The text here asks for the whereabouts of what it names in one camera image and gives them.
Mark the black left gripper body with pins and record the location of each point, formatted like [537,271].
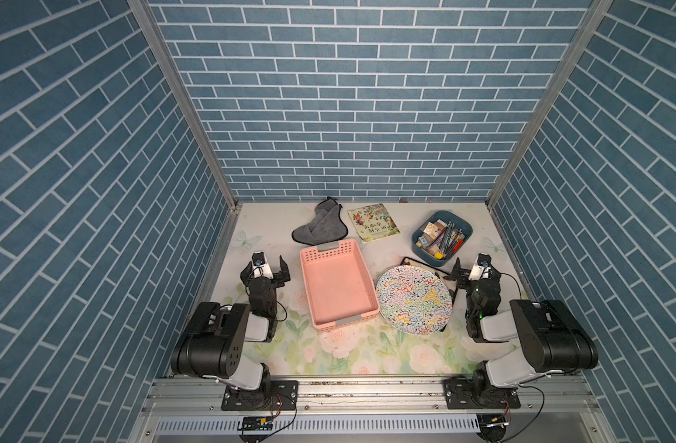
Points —
[271,285]

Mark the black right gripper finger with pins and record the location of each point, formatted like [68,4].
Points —
[494,274]
[458,273]

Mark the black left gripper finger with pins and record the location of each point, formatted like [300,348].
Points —
[283,276]
[247,274]

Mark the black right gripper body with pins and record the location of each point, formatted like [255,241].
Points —
[479,281]

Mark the square floral plate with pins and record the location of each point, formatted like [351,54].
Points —
[437,272]

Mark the round colourful patterned plate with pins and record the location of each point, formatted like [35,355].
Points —
[414,300]

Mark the green grey microfibre cloth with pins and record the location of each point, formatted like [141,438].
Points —
[326,226]

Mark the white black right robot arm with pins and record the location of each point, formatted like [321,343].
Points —
[551,340]

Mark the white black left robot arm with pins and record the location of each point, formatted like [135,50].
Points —
[211,345]

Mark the blue tray of stationery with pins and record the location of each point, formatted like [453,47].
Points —
[440,237]

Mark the pink perforated plastic basket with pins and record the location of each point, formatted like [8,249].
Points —
[339,287]

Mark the colourful cartoon picture book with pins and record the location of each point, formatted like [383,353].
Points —
[373,222]

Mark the small green circuit board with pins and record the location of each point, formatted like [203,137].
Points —
[256,424]

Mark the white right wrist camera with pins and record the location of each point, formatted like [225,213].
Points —
[482,266]

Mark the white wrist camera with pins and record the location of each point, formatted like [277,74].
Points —
[260,266]
[482,266]

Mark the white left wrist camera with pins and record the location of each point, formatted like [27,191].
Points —
[260,266]

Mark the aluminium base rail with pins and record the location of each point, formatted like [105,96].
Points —
[360,404]

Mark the aluminium corner post left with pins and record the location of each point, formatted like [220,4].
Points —
[143,14]

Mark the aluminium corner post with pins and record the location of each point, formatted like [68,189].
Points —
[584,34]
[143,14]

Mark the aluminium corner post right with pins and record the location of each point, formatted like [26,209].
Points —
[584,34]

